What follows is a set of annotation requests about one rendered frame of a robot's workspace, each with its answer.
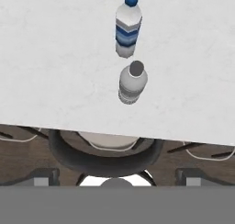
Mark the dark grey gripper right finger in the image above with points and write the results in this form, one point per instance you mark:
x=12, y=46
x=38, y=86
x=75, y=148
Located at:
x=189, y=177

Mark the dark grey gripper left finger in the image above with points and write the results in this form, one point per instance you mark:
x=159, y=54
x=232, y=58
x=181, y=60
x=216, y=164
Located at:
x=46, y=177

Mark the white-rimmed stool with dark legs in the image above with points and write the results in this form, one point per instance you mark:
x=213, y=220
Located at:
x=21, y=135
x=202, y=151

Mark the white and black round thing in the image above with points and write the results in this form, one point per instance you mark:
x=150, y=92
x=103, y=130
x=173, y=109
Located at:
x=91, y=181

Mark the grey-capped clear bottle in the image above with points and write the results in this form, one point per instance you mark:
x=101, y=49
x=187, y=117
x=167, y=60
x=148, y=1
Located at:
x=132, y=84

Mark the blue-capped plastic water bottle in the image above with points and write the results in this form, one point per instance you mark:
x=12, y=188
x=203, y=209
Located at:
x=128, y=25

